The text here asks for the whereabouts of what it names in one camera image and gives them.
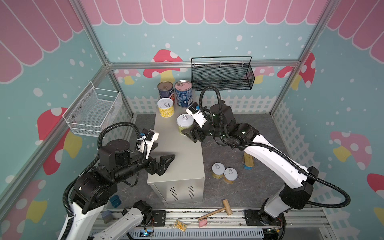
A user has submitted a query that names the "small yellow can white lid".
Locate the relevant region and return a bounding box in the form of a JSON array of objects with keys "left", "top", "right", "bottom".
[
  {"left": 224, "top": 168, "right": 238, "bottom": 185},
  {"left": 212, "top": 163, "right": 225, "bottom": 179},
  {"left": 177, "top": 114, "right": 194, "bottom": 135},
  {"left": 157, "top": 98, "right": 175, "bottom": 118}
]

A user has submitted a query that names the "blue soup can pink lid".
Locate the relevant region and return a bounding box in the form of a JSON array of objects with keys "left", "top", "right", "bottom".
[{"left": 174, "top": 80, "right": 193, "bottom": 109}]

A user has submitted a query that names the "dark blue tomato can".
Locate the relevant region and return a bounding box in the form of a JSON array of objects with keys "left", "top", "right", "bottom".
[{"left": 157, "top": 82, "right": 175, "bottom": 103}]

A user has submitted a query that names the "gold sardine tin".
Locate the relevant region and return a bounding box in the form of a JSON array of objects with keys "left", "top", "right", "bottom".
[{"left": 243, "top": 153, "right": 255, "bottom": 170}]

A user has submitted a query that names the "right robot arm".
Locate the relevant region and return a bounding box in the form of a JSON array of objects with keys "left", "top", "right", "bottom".
[{"left": 182, "top": 87, "right": 351, "bottom": 226}]

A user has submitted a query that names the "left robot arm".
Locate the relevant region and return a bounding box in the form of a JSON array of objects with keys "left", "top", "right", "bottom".
[{"left": 58, "top": 122, "right": 176, "bottom": 240}]

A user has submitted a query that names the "grey metal counter cabinet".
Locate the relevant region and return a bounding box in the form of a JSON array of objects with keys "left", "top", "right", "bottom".
[{"left": 147, "top": 104, "right": 205, "bottom": 205}]

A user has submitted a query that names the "teal sponge block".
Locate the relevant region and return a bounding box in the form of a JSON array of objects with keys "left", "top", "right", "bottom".
[{"left": 110, "top": 195, "right": 122, "bottom": 209}]

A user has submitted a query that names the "yellow toy block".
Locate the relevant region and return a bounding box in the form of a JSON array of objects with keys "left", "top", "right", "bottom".
[{"left": 174, "top": 220, "right": 188, "bottom": 232}]

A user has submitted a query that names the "green circuit board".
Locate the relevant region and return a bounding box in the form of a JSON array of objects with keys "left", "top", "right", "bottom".
[{"left": 139, "top": 230, "right": 154, "bottom": 238}]

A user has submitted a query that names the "pink pig toy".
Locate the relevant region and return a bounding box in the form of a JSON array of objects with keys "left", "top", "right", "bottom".
[{"left": 199, "top": 219, "right": 208, "bottom": 228}]

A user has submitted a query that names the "wooden toy mallet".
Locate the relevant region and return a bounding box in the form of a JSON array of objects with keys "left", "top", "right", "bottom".
[{"left": 198, "top": 199, "right": 233, "bottom": 221}]

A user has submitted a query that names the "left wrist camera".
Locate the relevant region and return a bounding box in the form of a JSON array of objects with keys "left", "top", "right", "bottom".
[{"left": 137, "top": 129, "right": 160, "bottom": 159}]

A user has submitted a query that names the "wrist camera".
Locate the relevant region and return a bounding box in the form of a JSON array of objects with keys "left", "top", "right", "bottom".
[
  {"left": 137, "top": 129, "right": 160, "bottom": 159},
  {"left": 186, "top": 102, "right": 208, "bottom": 128}
]

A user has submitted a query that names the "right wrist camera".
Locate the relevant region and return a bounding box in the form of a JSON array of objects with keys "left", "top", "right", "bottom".
[{"left": 186, "top": 102, "right": 208, "bottom": 128}]

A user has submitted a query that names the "black mesh wall basket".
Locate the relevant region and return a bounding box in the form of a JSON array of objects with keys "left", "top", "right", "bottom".
[{"left": 191, "top": 56, "right": 255, "bottom": 91}]

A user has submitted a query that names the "white mesh wall basket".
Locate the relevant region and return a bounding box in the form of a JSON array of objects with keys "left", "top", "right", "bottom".
[{"left": 63, "top": 82, "right": 123, "bottom": 137}]

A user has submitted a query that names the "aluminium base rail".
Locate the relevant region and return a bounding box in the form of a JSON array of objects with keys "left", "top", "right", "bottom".
[{"left": 80, "top": 207, "right": 334, "bottom": 240}]

